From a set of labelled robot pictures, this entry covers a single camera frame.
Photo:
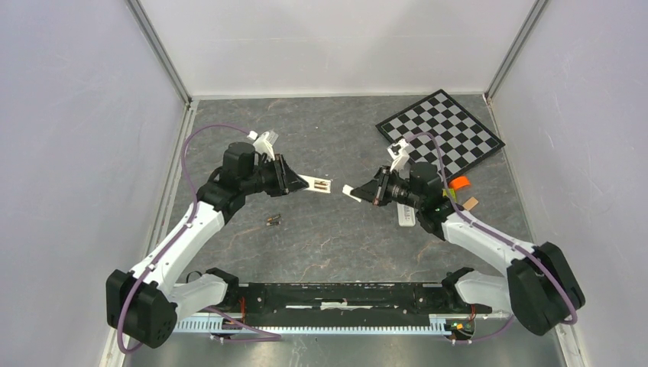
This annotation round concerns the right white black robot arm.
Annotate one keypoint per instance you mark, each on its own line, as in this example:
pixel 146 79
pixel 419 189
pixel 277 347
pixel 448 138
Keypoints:
pixel 535 284

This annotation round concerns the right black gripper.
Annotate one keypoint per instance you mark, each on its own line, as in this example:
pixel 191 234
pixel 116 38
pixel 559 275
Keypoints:
pixel 375 190

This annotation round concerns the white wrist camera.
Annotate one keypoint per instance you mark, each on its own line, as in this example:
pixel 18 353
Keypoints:
pixel 399 154
pixel 264 143

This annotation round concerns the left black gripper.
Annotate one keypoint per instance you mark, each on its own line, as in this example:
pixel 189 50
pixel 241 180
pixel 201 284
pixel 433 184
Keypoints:
pixel 286 179

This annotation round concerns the tan wooden block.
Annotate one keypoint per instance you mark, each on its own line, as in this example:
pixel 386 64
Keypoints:
pixel 470 203

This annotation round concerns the green orange block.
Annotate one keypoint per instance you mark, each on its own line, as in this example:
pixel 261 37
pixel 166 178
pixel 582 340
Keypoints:
pixel 450 193

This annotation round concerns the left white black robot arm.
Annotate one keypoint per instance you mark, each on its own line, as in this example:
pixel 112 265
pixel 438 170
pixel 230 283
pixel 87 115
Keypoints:
pixel 146 303

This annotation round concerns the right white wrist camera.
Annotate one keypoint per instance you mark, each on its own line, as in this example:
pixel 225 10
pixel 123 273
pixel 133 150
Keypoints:
pixel 399 154

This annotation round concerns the white small remote battery cover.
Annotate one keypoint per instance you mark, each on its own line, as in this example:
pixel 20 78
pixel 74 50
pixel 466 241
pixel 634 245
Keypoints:
pixel 347 190

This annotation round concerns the black white checkerboard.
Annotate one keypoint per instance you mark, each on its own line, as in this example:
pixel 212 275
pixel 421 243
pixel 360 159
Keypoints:
pixel 440 120

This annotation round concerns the white remote control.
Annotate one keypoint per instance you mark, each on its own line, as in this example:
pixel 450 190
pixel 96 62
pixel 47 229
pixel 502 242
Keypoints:
pixel 406 215

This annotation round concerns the white slotted cable duct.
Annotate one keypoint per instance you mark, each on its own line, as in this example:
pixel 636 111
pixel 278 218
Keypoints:
pixel 213 324

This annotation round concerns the small white remote with buttons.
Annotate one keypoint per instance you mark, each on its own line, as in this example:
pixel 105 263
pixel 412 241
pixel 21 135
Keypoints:
pixel 316 184

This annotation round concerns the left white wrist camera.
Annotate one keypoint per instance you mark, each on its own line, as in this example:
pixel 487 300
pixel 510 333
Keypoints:
pixel 264 143

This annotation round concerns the orange curved block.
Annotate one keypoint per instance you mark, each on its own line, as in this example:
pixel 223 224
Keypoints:
pixel 460 183

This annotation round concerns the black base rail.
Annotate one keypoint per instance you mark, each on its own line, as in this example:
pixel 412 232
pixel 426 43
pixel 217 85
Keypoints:
pixel 344 304

